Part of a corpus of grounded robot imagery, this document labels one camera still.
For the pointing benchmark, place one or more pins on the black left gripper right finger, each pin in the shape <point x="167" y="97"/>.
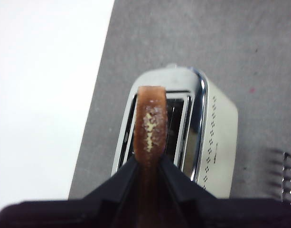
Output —
<point x="218" y="211"/>

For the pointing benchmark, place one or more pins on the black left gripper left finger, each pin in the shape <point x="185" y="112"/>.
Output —
<point x="76" y="211"/>

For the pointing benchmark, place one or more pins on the seeded brown bread slice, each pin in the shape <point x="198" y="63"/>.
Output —
<point x="150" y="114"/>

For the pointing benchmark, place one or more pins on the cream two-slot toaster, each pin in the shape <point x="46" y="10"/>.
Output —
<point x="221" y="142"/>

